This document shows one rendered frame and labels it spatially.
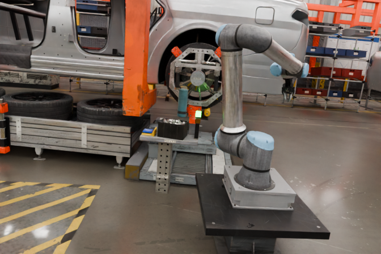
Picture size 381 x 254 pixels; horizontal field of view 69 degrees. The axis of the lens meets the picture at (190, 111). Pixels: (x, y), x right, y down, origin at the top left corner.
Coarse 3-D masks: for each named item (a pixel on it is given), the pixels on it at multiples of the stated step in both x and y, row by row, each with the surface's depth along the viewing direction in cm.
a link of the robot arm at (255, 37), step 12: (240, 36) 133; (252, 36) 132; (264, 36) 133; (252, 48) 136; (264, 48) 136; (276, 48) 143; (276, 60) 152; (288, 60) 155; (288, 72) 177; (300, 72) 170
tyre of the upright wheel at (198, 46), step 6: (180, 48) 270; (186, 48) 269; (198, 48) 268; (204, 48) 268; (210, 48) 267; (216, 48) 268; (168, 66) 273; (168, 72) 275; (168, 78) 276; (168, 84) 277; (168, 90) 279; (174, 96) 279; (216, 102) 278; (204, 108) 280
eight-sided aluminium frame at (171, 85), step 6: (192, 48) 260; (186, 54) 262; (174, 60) 264; (174, 66) 265; (174, 72) 267; (174, 78) 272; (174, 90) 269; (216, 96) 272; (192, 102) 271; (198, 102) 270; (204, 102) 270; (210, 102) 269
